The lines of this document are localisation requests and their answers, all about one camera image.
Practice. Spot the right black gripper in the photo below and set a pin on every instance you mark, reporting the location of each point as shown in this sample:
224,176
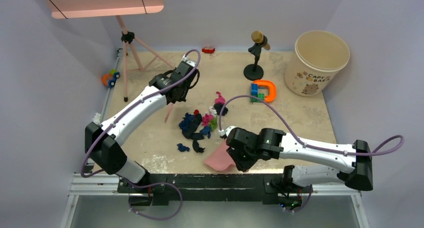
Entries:
242,165

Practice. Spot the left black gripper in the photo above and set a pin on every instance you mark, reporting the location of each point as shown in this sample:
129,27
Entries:
183,99

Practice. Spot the pink hand brush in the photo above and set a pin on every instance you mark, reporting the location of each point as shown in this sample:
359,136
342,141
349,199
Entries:
170,108

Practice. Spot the pink plastic dustpan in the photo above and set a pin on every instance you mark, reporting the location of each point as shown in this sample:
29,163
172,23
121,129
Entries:
220,160

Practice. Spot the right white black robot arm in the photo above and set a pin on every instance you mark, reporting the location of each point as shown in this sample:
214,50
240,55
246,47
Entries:
349,164

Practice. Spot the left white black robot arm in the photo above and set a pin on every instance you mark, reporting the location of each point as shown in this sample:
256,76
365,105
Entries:
103,142

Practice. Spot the blue paper scrap near dustpan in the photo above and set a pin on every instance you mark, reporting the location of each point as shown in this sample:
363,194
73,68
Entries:
186,121

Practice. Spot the magenta paper scrap front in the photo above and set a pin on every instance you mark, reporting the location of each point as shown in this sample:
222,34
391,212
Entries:
206,119

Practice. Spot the white paper scrap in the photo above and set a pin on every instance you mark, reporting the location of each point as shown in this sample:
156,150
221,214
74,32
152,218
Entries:
212,111

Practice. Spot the green paper scrap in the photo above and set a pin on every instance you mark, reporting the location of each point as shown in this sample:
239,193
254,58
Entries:
213,124

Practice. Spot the pink paper scrap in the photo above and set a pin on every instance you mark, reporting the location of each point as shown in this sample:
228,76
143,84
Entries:
220,99

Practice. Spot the black paper scrap left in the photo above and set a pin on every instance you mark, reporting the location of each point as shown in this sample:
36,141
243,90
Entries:
196,147

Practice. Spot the red object at table edge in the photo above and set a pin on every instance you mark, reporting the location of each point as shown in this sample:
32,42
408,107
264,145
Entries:
208,50

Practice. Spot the blue paper scrap front left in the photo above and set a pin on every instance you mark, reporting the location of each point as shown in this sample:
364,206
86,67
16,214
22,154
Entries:
182,148

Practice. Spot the blue green building blocks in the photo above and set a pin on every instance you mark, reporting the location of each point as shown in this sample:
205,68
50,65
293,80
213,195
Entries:
257,96

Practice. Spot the orange blue toy car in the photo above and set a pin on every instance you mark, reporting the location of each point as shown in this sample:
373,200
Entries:
110,79

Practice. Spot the gold microphone on black stand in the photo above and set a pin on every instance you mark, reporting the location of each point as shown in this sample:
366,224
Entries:
255,71

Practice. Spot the white paper scrap off table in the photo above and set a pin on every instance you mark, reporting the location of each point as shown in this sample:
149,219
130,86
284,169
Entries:
97,118

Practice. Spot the cream capybara bucket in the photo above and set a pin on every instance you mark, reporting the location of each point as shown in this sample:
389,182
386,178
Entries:
318,56

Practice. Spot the pink music stand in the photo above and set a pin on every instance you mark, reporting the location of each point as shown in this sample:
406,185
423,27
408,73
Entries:
131,46

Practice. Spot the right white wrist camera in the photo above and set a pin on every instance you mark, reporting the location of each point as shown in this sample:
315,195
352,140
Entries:
223,133

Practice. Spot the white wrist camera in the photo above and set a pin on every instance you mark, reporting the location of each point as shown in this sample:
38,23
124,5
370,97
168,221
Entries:
188,62
223,133

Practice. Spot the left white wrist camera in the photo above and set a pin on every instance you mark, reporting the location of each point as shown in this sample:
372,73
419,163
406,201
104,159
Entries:
188,62

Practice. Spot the orange plastic ring toy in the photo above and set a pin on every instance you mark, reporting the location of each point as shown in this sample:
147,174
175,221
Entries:
270,87

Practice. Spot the aluminium table frame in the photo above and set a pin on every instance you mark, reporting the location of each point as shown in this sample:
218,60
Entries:
154,143

